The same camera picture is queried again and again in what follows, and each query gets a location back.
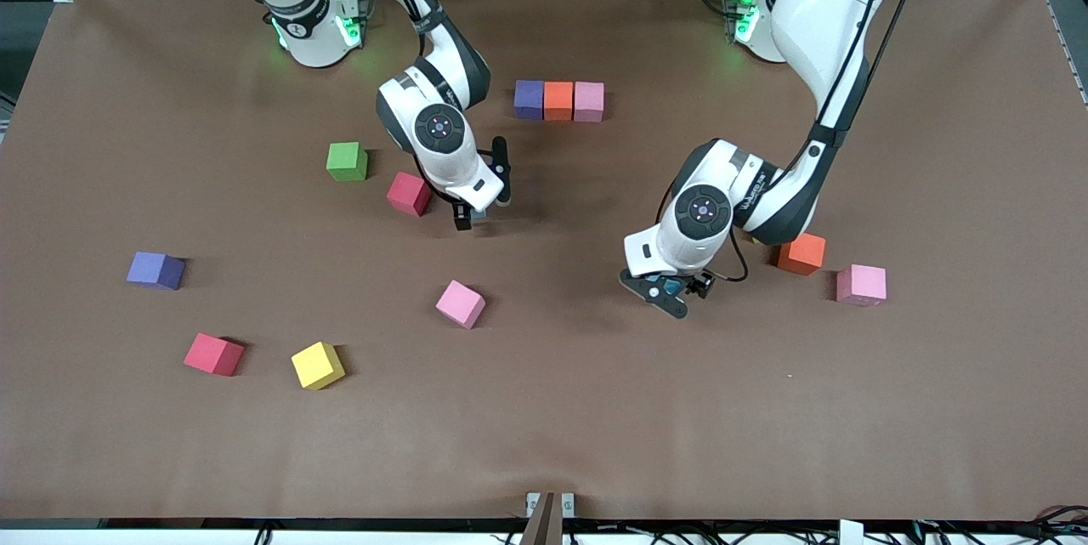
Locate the purple foam cube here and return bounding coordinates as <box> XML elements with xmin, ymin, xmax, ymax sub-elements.
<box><xmin>127</xmin><ymin>252</ymin><xmax>186</xmax><ymax>291</ymax></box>
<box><xmin>514</xmin><ymin>79</ymin><xmax>546</xmax><ymax>121</ymax></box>

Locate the orange foam cube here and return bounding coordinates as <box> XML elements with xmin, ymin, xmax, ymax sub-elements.
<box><xmin>775</xmin><ymin>232</ymin><xmax>827</xmax><ymax>276</ymax></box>
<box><xmin>543</xmin><ymin>81</ymin><xmax>575</xmax><ymax>122</ymax></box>

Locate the light pink foam cube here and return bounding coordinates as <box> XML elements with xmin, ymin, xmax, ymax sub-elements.
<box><xmin>573</xmin><ymin>81</ymin><xmax>606</xmax><ymax>123</ymax></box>
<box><xmin>836</xmin><ymin>264</ymin><xmax>887</xmax><ymax>308</ymax></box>

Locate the red foam cube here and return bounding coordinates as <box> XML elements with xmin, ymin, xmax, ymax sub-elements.
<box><xmin>184</xmin><ymin>332</ymin><xmax>246</xmax><ymax>378</ymax></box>
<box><xmin>386</xmin><ymin>171</ymin><xmax>433</xmax><ymax>218</ymax></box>

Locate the bright pink foam cube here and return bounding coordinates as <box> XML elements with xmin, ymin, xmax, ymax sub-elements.
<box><xmin>435</xmin><ymin>279</ymin><xmax>487</xmax><ymax>331</ymax></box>

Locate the green foam cube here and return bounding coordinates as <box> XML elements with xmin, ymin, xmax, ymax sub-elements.
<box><xmin>326</xmin><ymin>141</ymin><xmax>370</xmax><ymax>183</ymax></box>

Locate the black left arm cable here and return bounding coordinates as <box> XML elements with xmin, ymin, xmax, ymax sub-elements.
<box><xmin>712</xmin><ymin>0</ymin><xmax>923</xmax><ymax>282</ymax></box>

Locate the metal bracket with brown post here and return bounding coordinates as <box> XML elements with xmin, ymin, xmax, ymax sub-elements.
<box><xmin>518</xmin><ymin>491</ymin><xmax>576</xmax><ymax>545</ymax></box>

